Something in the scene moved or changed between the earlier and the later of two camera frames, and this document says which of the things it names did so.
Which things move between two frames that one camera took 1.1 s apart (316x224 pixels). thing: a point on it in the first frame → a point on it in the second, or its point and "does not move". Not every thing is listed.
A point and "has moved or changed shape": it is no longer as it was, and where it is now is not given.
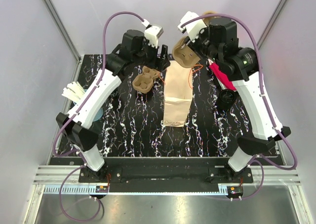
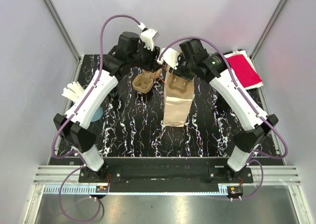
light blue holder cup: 99,113 does not move
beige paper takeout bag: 177,94 does not move
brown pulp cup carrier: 142,82 does not move
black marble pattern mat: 133,123 does not move
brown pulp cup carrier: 182,53 has moved or changed shape
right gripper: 203,32 → 177,72
